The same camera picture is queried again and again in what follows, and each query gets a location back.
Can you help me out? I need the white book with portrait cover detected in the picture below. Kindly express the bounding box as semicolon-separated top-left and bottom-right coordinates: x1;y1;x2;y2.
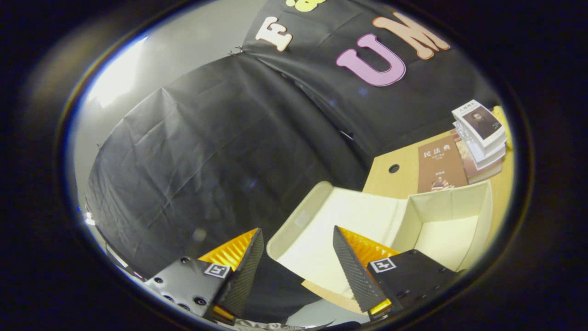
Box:
452;100;507;148

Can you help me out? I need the thin brown book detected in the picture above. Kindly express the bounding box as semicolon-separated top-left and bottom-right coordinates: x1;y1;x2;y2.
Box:
417;136;468;194

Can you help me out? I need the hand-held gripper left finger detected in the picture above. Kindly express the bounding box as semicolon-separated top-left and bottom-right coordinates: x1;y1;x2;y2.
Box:
145;228;265;325

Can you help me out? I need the thick brown-covered book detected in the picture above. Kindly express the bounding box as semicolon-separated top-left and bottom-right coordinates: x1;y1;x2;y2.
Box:
452;131;506;184

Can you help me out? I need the beige fabric storage box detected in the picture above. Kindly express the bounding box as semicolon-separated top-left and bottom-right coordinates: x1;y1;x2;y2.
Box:
266;180;493;313

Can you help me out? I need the plain white book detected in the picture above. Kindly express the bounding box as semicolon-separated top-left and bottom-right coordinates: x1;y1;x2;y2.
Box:
455;122;507;165

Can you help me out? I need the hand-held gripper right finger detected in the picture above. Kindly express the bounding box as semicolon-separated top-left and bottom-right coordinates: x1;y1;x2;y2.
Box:
333;225;458;321

